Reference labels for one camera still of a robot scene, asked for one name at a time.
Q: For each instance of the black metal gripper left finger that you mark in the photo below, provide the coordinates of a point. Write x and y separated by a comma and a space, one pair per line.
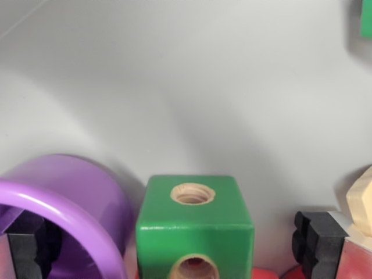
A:
26, 247

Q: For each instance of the grey plastic bin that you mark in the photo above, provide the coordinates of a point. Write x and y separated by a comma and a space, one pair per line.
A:
174, 87

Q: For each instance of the black metal gripper right finger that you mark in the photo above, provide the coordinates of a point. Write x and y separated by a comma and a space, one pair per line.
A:
322, 244

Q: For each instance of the green wooden cube with holes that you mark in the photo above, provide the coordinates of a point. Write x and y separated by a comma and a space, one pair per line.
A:
194, 238

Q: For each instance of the purple plastic cup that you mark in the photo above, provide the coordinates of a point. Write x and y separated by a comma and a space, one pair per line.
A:
81, 186

